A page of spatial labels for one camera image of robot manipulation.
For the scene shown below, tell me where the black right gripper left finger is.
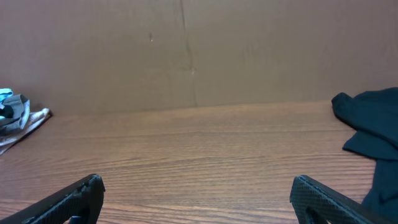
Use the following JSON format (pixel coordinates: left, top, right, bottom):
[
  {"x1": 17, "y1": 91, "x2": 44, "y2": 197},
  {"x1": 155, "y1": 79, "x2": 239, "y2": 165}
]
[{"x1": 1, "y1": 174, "x2": 105, "y2": 224}]

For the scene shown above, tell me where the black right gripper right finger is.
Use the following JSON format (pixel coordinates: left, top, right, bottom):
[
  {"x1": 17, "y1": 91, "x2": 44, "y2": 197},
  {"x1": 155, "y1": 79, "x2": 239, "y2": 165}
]
[{"x1": 290, "y1": 175, "x2": 392, "y2": 224}]

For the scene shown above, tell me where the light blue t-shirt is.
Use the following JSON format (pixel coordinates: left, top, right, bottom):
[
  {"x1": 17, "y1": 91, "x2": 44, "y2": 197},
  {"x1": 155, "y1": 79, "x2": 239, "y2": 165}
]
[{"x1": 1, "y1": 88, "x2": 13, "y2": 108}]

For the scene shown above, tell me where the white folded garment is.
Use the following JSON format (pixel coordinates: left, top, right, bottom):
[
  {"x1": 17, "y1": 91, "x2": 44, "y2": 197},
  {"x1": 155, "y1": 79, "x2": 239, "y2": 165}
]
[{"x1": 1, "y1": 108, "x2": 52, "y2": 154}]

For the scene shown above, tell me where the black garment at right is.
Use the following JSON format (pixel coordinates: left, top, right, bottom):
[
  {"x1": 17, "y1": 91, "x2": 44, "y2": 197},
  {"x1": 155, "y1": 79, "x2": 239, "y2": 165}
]
[{"x1": 331, "y1": 87, "x2": 397, "y2": 223}]

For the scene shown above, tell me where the grey folded garment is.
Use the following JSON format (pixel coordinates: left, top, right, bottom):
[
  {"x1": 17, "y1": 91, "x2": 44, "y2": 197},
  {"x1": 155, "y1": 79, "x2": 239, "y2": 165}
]
[{"x1": 1, "y1": 95, "x2": 30, "y2": 135}]

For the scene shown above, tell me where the black folded garment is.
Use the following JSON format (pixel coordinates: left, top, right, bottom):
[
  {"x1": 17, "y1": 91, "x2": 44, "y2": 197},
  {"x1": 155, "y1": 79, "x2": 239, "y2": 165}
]
[{"x1": 0, "y1": 105, "x2": 14, "y2": 119}]

